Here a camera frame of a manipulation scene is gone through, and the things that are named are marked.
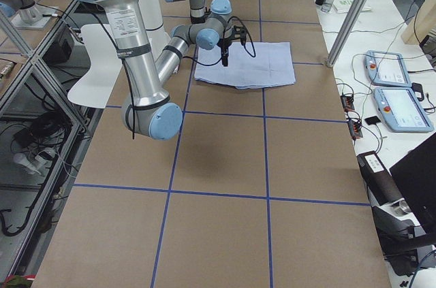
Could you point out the lower teach pendant tablet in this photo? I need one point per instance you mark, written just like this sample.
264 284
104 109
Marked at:
401 110

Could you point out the teach pendant tablet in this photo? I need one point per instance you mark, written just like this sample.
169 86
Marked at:
386 69
401 110

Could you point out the upper teach pendant tablet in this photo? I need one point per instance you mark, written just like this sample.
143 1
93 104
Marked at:
386 69

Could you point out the light blue striped shirt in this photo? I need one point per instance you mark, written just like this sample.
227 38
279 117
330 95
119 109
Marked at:
271 67

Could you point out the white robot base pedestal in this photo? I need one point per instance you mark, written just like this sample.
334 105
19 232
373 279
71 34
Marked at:
152 19

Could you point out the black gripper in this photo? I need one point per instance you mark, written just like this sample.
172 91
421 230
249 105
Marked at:
224 45
197 20

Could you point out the aluminium frame post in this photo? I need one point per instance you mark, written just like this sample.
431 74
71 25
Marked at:
344 32

